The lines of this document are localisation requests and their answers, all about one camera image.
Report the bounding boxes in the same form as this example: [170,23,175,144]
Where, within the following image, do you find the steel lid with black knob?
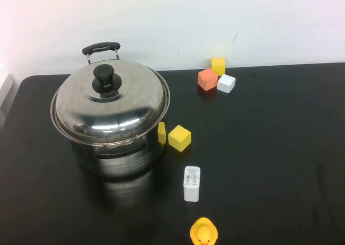
[50,59,170,146]

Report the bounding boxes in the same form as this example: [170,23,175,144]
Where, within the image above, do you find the stainless steel pot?
[50,41,171,178]

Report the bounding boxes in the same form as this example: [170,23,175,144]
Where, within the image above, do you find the yellow foam cube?
[210,57,226,76]
[168,124,192,152]

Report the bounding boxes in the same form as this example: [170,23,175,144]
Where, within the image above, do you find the orange foam cube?
[197,68,218,92]

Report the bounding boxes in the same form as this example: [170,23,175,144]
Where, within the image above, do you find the white foam cube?
[216,74,236,94]

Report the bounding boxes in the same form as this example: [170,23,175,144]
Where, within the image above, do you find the white power adapter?
[183,165,201,202]

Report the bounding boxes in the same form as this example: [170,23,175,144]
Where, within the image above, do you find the yellow rubber duck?
[189,217,218,245]

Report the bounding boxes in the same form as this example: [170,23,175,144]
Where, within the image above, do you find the grey metal bracket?
[0,73,14,129]

